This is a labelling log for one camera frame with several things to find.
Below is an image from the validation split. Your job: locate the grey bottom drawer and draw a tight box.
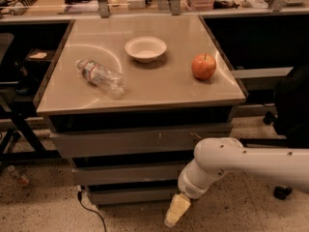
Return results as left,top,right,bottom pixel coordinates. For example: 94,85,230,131
87,186,178,205

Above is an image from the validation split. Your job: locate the white paper bowl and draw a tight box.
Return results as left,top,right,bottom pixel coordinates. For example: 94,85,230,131
125,37,167,63

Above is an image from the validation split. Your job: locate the small bottle on floor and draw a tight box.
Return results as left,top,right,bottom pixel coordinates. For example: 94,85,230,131
8,165,30,187

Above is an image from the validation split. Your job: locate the black power cable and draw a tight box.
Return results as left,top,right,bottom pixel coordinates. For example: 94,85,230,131
76,190,108,232

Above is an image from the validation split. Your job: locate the grey drawer cabinet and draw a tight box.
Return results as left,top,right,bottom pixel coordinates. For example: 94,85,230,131
37,15,246,193

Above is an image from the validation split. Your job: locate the grey drawer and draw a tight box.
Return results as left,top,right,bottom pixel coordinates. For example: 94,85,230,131
87,186,178,205
72,161,186,186
50,123,232,159

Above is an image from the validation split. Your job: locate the clear plastic water bottle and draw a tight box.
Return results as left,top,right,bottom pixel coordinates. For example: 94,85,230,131
76,59,126,99

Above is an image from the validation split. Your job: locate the black office chair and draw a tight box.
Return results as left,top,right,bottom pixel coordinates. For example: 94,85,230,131
239,65,309,201

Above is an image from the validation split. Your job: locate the grey top drawer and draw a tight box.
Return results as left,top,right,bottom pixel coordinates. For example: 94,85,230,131
50,123,232,159

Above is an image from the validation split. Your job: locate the black desk frame left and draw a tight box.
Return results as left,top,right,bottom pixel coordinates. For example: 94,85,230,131
0,75,60,164

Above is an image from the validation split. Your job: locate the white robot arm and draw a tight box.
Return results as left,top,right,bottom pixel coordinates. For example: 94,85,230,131
164,137,309,227

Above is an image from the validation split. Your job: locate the red apple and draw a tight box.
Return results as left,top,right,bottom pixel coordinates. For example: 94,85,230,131
191,53,216,80

